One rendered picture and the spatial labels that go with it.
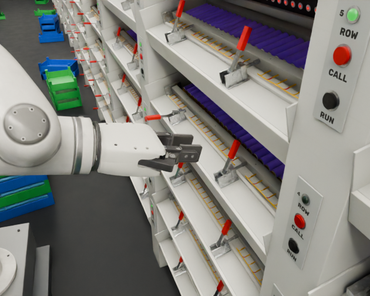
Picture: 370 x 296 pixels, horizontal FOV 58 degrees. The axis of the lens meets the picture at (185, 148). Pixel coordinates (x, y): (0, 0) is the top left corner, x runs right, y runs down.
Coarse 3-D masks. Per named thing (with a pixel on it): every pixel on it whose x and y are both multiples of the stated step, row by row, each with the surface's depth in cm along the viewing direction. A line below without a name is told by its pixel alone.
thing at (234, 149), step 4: (236, 140) 61; (236, 144) 60; (232, 148) 61; (236, 148) 61; (232, 152) 61; (236, 152) 61; (228, 156) 62; (232, 156) 61; (228, 160) 62; (228, 164) 62; (224, 168) 63; (224, 172) 63; (228, 172) 63
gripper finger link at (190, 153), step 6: (180, 144) 54; (186, 144) 54; (192, 144) 55; (198, 144) 55; (186, 150) 54; (192, 150) 55; (198, 150) 55; (168, 156) 51; (174, 156) 51; (180, 156) 54; (186, 156) 54; (192, 156) 55; (198, 156) 56; (180, 162) 55; (186, 162) 56; (192, 162) 56
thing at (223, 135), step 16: (176, 96) 94; (192, 112) 86; (208, 128) 78; (224, 144) 72; (240, 144) 68; (240, 160) 67; (256, 160) 63; (256, 176) 63; (272, 176) 59; (272, 192) 59
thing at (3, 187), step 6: (12, 180) 153; (18, 180) 155; (24, 180) 156; (30, 180) 158; (36, 180) 159; (42, 180) 161; (0, 186) 152; (6, 186) 153; (12, 186) 155; (18, 186) 156; (0, 192) 153
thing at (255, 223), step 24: (168, 120) 87; (216, 144) 74; (216, 168) 68; (240, 168) 66; (216, 192) 64; (240, 192) 61; (264, 192) 60; (240, 216) 57; (264, 216) 56; (264, 240) 48; (264, 264) 54
